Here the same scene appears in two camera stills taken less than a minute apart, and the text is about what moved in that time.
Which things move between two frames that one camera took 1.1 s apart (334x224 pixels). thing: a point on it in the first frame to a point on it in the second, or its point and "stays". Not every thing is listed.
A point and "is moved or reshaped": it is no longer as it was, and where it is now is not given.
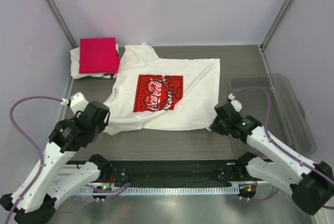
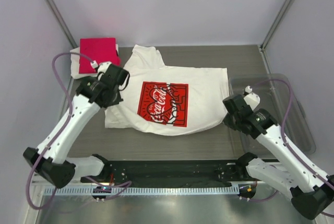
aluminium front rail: [174, 184] stays
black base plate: [175, 172] stays
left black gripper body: [96, 131] to [116, 99]
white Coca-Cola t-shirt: [150, 92] is moved or reshaped
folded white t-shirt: [74, 66] stays
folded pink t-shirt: [98, 55] stays
